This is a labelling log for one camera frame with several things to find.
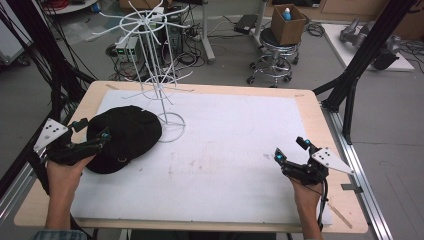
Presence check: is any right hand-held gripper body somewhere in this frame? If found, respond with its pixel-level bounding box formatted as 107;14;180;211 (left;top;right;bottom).
281;146;355;187

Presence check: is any black computer tower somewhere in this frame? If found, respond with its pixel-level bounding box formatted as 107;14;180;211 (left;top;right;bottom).
161;5;184;58

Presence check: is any white cabinet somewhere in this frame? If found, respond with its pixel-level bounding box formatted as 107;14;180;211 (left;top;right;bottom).
0;13;33;66

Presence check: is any black metal frame post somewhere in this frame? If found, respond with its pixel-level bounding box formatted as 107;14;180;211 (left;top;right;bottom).
0;0;98;201
312;0;420;145

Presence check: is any aluminium rail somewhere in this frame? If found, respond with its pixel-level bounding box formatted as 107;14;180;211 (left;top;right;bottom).
320;102;395;240
0;159;37;225

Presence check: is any white round table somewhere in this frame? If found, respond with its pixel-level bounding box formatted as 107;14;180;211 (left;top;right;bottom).
42;0;100;16

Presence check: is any thin wooden stick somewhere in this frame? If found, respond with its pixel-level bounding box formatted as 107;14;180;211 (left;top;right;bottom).
327;201;354;230

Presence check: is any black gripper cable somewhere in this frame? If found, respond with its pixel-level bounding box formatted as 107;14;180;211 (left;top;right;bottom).
289;176;332;232

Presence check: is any black chrome rolling stool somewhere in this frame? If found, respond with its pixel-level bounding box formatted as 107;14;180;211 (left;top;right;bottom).
246;27;300;89

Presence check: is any white floor board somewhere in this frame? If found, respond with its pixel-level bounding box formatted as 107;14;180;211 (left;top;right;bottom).
321;22;415;73

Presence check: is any person's right hand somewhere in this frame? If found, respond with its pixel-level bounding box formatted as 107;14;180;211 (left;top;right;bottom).
289;177;326;215

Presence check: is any grey table leg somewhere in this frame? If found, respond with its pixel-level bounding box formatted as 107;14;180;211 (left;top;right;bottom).
199;0;217;65
251;0;269;48

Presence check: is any black flat box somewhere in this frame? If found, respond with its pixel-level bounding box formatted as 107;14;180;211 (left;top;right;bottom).
233;13;259;35

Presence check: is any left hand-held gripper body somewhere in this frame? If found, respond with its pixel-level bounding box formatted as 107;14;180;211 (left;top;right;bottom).
33;118;101;167

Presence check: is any brown cardboard box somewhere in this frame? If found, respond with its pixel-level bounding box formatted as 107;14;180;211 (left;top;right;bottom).
270;3;307;47

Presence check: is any white wire hanging rack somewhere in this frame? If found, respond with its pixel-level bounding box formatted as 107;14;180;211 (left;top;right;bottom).
91;0;195;144

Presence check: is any coiled black cable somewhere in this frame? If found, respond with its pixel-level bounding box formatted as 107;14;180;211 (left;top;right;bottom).
305;21;326;38

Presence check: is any bench power supply unit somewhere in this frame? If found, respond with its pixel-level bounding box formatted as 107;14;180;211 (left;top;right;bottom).
114;35;140;64

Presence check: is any white foam mat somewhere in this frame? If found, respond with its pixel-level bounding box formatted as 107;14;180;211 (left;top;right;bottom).
70;89;334;226

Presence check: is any person's light blue sleeve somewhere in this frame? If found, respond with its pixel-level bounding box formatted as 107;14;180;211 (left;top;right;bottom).
29;229;88;240

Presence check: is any person's left hand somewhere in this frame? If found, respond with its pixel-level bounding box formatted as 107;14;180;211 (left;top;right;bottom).
45;155;96;198

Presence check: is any black cap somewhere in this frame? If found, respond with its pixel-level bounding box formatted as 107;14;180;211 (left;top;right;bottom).
85;105;163;175

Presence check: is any grey tape strip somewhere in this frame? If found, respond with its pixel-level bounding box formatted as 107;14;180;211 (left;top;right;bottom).
340;183;364;195

